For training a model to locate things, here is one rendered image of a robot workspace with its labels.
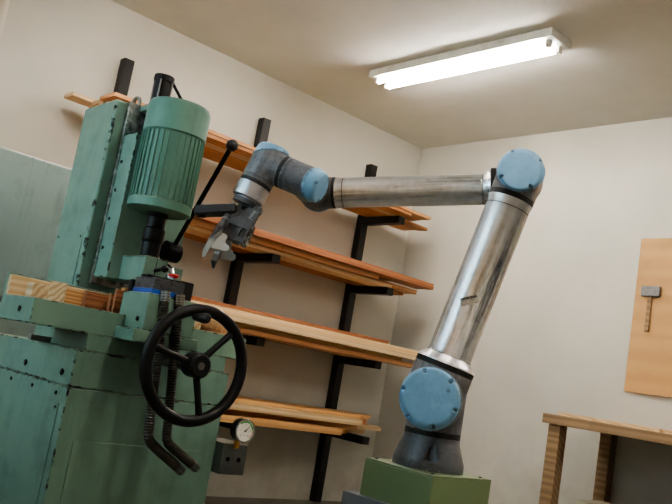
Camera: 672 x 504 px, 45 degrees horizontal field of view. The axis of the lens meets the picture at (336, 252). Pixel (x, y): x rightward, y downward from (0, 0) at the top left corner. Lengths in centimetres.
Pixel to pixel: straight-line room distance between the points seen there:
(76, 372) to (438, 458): 92
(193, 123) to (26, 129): 240
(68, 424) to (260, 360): 339
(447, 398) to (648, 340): 308
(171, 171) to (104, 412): 65
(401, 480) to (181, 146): 105
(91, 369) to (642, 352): 356
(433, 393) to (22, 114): 315
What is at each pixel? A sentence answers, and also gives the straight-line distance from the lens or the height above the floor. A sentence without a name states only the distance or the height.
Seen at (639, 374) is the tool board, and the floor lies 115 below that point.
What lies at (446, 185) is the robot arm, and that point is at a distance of 223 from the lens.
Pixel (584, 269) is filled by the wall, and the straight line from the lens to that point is 525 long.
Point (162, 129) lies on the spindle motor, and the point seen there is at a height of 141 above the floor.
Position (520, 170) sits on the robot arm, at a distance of 207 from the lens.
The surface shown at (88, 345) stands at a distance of 202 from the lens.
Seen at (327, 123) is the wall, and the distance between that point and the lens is 572.
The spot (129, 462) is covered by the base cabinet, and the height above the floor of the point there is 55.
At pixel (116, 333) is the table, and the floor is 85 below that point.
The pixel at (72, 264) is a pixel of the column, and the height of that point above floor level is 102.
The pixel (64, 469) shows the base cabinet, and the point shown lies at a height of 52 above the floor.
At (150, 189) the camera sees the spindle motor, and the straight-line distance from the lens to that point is 222.
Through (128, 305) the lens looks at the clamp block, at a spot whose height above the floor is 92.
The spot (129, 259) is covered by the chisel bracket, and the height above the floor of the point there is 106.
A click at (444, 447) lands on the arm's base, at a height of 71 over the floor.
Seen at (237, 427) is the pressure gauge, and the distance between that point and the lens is 219.
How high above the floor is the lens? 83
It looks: 9 degrees up
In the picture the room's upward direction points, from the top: 10 degrees clockwise
